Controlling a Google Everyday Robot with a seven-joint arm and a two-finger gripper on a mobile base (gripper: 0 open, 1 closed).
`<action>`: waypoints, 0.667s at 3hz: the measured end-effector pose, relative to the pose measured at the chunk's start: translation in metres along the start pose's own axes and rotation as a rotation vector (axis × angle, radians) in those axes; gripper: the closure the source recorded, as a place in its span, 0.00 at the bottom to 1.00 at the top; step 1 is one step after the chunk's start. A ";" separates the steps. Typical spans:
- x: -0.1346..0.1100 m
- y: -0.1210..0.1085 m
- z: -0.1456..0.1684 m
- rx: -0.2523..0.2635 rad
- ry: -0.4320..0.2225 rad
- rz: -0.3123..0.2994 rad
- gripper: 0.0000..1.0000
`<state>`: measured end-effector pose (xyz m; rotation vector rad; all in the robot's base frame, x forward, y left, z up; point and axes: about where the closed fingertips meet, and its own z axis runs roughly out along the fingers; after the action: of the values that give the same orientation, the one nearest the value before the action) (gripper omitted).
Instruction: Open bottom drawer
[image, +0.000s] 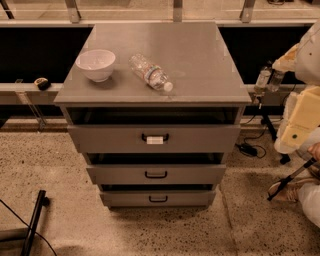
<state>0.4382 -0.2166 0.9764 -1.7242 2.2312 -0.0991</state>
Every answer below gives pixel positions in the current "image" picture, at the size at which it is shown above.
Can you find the person hand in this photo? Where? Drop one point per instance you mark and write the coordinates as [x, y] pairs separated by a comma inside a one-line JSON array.
[[314, 150]]

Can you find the grey bottom drawer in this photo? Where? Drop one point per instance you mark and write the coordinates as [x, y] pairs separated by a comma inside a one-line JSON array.
[[157, 198]]

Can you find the grey drawer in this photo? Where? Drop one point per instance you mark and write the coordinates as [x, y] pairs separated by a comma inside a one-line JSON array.
[[154, 138], [162, 174], [157, 198]]

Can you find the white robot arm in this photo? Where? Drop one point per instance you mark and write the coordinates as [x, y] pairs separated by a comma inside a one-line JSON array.
[[301, 115]]

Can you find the grey drawer cabinet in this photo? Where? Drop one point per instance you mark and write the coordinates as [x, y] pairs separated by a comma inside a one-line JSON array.
[[207, 90]]

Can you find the grey middle drawer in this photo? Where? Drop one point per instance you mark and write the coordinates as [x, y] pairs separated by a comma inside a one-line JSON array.
[[162, 174]]

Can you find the grey top drawer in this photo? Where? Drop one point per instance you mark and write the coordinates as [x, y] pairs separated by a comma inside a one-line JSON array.
[[154, 138]]

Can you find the black tripod leg right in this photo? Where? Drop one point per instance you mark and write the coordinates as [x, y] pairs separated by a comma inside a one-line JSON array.
[[266, 121]]

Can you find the white trouser leg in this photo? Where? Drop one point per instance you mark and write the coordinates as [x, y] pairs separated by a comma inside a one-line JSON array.
[[309, 197]]

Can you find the tan shoe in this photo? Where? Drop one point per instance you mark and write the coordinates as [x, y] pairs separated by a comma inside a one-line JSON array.
[[289, 192]]

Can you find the black grabber tool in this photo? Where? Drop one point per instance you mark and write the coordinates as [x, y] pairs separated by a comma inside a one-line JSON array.
[[285, 181]]

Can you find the right standing water bottle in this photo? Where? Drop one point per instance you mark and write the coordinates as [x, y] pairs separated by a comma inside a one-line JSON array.
[[275, 81]]

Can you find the standing water bottle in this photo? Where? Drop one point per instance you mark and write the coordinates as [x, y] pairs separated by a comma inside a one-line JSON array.
[[275, 81], [263, 79]]

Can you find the left standing water bottle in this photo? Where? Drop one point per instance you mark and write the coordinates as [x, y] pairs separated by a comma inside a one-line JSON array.
[[263, 79]]

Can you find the clear plastic water bottle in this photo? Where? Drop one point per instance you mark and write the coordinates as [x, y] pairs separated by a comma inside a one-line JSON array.
[[151, 73]]

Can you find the white ceramic bowl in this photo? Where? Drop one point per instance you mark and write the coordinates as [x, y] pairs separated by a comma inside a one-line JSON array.
[[97, 65]]

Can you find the black stand leg left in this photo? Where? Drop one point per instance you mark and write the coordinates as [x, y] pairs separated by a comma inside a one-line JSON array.
[[42, 200]]

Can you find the small black yellow object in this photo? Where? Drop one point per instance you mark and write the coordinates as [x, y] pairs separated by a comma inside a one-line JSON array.
[[42, 83]]

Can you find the black power adapter with cable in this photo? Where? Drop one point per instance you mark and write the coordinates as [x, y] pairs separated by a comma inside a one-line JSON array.
[[249, 150]]

